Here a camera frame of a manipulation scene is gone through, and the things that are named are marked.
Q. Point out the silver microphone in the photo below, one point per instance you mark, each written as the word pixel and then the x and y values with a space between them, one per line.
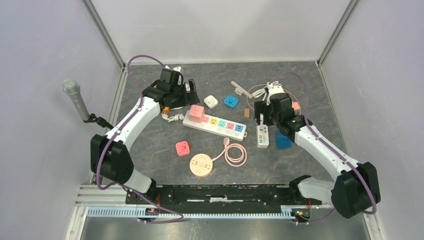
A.
pixel 73 90

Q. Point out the blue cube adapter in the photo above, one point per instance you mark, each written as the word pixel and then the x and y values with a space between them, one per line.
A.
pixel 281 141

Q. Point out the pink square charger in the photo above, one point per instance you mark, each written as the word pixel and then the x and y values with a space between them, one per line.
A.
pixel 295 105

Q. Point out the small brown block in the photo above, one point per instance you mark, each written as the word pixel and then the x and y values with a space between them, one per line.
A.
pixel 246 113

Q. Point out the white folding adapter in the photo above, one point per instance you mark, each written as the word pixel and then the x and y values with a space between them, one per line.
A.
pixel 210 101

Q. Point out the small white power strip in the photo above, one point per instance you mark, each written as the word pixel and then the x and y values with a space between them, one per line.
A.
pixel 262 136

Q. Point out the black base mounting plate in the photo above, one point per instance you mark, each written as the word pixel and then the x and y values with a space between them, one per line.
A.
pixel 227 198

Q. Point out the pink white plug adapter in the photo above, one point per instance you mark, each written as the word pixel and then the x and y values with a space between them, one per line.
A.
pixel 196 113

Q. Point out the round pink socket base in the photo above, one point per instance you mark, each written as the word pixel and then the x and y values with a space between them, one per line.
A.
pixel 201 165

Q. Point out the white plug under orange strip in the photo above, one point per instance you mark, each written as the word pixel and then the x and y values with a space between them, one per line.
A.
pixel 177 117

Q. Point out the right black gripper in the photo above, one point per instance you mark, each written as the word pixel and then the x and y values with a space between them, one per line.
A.
pixel 261 107

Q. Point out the light blue adapter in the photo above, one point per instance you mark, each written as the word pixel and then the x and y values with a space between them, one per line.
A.
pixel 231 101

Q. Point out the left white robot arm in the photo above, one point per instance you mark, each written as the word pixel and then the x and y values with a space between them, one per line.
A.
pixel 110 153

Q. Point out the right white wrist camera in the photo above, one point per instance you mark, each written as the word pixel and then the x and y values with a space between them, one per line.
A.
pixel 273 88

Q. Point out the pink folding extension socket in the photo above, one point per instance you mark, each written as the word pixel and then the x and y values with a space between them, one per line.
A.
pixel 182 148

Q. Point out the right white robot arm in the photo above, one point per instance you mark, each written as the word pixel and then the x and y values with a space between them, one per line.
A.
pixel 354 187

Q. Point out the long white power strip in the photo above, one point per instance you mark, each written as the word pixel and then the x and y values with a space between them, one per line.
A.
pixel 218 126

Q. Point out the orange power strip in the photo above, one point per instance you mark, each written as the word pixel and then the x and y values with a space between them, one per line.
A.
pixel 166 110

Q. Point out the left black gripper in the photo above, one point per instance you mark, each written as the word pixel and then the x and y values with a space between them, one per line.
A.
pixel 189 98

